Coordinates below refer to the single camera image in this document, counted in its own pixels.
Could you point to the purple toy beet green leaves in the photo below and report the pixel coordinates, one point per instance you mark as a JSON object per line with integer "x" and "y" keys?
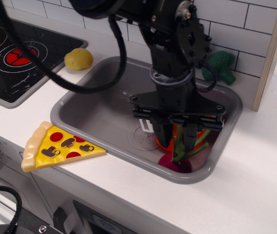
{"x": 178, "y": 160}

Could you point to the orange toy pot grey handles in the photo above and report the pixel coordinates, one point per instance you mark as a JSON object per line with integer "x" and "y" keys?
{"x": 172, "y": 143}

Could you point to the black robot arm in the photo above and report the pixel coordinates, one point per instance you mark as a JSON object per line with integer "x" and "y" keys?
{"x": 177, "y": 44}

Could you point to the black base with screw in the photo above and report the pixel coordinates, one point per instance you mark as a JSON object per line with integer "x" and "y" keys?
{"x": 14, "y": 219}

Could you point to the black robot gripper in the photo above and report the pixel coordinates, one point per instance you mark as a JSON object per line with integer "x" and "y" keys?
{"x": 186, "y": 104}

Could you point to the white toy oven front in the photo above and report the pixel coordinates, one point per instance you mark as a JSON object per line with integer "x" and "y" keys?
{"x": 71, "y": 205}

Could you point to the green toy broccoli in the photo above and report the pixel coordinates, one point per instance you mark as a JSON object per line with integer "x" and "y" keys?
{"x": 219, "y": 62}

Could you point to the toy pizza slice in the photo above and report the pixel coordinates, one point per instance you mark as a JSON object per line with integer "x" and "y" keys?
{"x": 50, "y": 146}

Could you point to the yellow toy potato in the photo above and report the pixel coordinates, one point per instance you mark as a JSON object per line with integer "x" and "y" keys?
{"x": 78, "y": 59}

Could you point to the grey plastic sink basin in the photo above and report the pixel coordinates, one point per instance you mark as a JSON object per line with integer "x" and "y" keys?
{"x": 105, "y": 119}

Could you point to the black toy stove top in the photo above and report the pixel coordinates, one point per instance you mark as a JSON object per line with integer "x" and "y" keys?
{"x": 19, "y": 77}

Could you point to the light wooden side panel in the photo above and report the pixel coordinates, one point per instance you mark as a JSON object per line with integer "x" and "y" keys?
{"x": 267, "y": 71}

